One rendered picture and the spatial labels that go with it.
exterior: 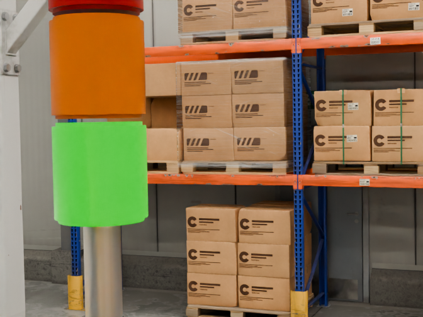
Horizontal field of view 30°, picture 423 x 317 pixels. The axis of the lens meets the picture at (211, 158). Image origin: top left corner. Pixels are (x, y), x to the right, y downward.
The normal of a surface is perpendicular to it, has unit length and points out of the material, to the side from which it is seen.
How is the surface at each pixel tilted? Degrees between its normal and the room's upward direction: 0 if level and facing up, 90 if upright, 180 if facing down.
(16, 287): 90
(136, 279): 90
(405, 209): 90
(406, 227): 90
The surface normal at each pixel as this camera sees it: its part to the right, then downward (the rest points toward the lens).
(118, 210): 0.51, 0.04
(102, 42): 0.27, 0.04
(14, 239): 0.93, 0.00
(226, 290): -0.31, 0.04
